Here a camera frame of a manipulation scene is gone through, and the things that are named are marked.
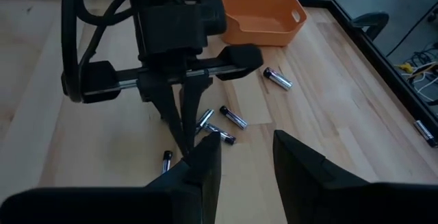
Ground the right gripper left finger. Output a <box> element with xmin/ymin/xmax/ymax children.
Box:
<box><xmin>0</xmin><ymin>131</ymin><xmax>222</xmax><ymax>224</ymax></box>

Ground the black left wrist camera cable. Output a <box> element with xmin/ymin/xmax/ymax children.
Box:
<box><xmin>60</xmin><ymin>0</ymin><xmax>138</xmax><ymax>104</ymax></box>

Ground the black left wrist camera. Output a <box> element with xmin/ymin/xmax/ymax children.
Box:
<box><xmin>136</xmin><ymin>3</ymin><xmax>209</xmax><ymax>57</ymax></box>

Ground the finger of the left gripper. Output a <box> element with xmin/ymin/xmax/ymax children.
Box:
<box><xmin>179</xmin><ymin>76</ymin><xmax>214</xmax><ymax>151</ymax></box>
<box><xmin>150</xmin><ymin>82</ymin><xmax>189</xmax><ymax>157</ymax></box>

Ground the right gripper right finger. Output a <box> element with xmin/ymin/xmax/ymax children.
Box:
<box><xmin>272</xmin><ymin>129</ymin><xmax>438</xmax><ymax>224</ymax></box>

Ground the coiled black floor cable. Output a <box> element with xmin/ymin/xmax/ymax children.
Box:
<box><xmin>407</xmin><ymin>42</ymin><xmax>438</xmax><ymax>67</ymax></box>

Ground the black cable with plug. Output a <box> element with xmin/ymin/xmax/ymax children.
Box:
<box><xmin>386</xmin><ymin>10</ymin><xmax>438</xmax><ymax>58</ymax></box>

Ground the white floor cable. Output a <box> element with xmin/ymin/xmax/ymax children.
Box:
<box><xmin>409</xmin><ymin>71</ymin><xmax>438</xmax><ymax>103</ymax></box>

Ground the orange plastic bin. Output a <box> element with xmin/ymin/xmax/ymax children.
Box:
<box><xmin>216</xmin><ymin>0</ymin><xmax>309</xmax><ymax>47</ymax></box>

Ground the black frame clamp post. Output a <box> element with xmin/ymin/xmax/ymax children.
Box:
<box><xmin>350</xmin><ymin>10</ymin><xmax>391</xmax><ymax>42</ymax></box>

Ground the silver black AAA battery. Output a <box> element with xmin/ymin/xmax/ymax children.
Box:
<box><xmin>204</xmin><ymin>122</ymin><xmax>237</xmax><ymax>147</ymax></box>
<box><xmin>262</xmin><ymin>66</ymin><xmax>294</xmax><ymax>92</ymax></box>
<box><xmin>161</xmin><ymin>149</ymin><xmax>174</xmax><ymax>175</ymax></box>
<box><xmin>218</xmin><ymin>105</ymin><xmax>250</xmax><ymax>131</ymax></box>
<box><xmin>413</xmin><ymin>119</ymin><xmax>438</xmax><ymax>149</ymax></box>
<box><xmin>194</xmin><ymin>108</ymin><xmax>216</xmax><ymax>135</ymax></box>

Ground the yellow floor cable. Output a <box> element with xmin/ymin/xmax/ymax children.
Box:
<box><xmin>396</xmin><ymin>62</ymin><xmax>438</xmax><ymax>81</ymax></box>

